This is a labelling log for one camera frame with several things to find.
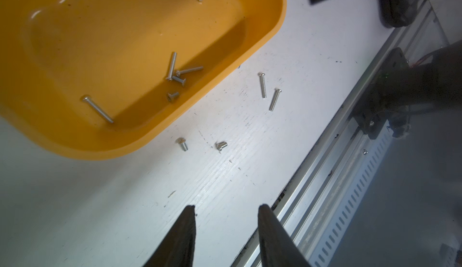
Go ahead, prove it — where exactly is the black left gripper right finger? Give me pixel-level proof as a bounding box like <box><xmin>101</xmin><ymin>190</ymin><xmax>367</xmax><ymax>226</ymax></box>
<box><xmin>257</xmin><ymin>204</ymin><xmax>310</xmax><ymax>267</ymax></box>

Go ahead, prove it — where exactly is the short silver screw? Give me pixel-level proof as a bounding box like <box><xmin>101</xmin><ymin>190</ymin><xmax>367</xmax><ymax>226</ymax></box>
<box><xmin>176</xmin><ymin>138</ymin><xmax>188</xmax><ymax>152</ymax></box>

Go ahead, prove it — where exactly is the yellow plastic storage box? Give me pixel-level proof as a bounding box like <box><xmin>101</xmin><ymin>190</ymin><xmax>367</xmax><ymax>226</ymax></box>
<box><xmin>1</xmin><ymin>0</ymin><xmax>287</xmax><ymax>160</ymax></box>

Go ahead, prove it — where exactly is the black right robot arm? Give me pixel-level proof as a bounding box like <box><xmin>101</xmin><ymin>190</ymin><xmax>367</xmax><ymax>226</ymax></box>
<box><xmin>353</xmin><ymin>0</ymin><xmax>462</xmax><ymax>139</ymax></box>

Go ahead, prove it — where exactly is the small silver screw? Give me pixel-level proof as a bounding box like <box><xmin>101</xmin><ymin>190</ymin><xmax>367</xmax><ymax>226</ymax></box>
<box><xmin>215</xmin><ymin>141</ymin><xmax>228</xmax><ymax>152</ymax></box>

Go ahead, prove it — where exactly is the white slotted cable duct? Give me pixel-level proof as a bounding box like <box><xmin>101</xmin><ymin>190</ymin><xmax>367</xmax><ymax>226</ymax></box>
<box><xmin>308</xmin><ymin>121</ymin><xmax>393</xmax><ymax>267</ymax></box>

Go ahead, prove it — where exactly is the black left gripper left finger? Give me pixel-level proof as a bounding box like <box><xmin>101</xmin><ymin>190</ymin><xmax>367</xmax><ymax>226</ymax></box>
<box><xmin>144</xmin><ymin>205</ymin><xmax>196</xmax><ymax>267</ymax></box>

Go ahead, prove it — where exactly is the aluminium mounting rail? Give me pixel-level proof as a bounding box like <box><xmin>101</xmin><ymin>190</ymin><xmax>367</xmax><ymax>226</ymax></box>
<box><xmin>230</xmin><ymin>0</ymin><xmax>448</xmax><ymax>267</ymax></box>

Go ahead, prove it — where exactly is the silver screw pair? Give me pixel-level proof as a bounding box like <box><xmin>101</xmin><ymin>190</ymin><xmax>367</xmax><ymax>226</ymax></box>
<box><xmin>258</xmin><ymin>72</ymin><xmax>267</xmax><ymax>99</ymax></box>

